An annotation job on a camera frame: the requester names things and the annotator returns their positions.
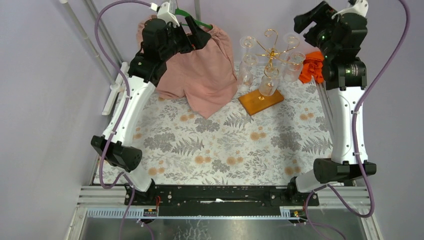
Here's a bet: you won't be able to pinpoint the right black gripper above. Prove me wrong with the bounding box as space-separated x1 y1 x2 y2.
293 1 341 60

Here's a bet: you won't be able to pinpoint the ribbed clear wine glass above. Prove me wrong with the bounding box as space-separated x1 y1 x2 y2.
283 52 306 82

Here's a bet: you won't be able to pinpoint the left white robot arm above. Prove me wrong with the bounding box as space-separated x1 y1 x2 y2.
91 16 211 206

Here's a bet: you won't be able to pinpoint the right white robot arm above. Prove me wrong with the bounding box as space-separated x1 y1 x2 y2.
286 0 377 206

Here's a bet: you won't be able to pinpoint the back clear wine glass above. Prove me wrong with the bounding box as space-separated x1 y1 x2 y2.
283 32 301 53

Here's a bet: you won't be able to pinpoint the left clear wine glass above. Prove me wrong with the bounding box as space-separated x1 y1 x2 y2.
237 36 258 86

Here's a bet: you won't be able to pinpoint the front clear wine glass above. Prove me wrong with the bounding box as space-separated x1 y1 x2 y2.
258 66 280 97

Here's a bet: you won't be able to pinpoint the wooden rack base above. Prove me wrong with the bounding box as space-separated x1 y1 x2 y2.
238 89 285 116

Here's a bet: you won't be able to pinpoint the green clothes hanger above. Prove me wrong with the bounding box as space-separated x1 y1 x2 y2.
173 8 214 30

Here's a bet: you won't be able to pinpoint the orange cloth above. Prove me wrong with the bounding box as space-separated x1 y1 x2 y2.
298 51 325 84

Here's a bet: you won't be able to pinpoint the pink shorts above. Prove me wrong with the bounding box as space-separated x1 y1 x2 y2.
156 25 238 119

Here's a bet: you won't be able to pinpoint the floral tablecloth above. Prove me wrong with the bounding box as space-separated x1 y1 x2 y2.
93 64 334 186

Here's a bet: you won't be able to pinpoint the gold wire glass rack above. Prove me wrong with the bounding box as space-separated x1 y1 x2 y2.
255 29 295 74

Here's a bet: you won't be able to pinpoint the white wall bracket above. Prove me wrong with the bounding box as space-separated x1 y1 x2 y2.
101 73 124 116

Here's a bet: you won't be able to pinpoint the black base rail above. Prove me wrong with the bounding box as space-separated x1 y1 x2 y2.
124 183 320 217

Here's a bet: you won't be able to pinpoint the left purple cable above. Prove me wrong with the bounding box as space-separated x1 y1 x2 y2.
94 0 157 240

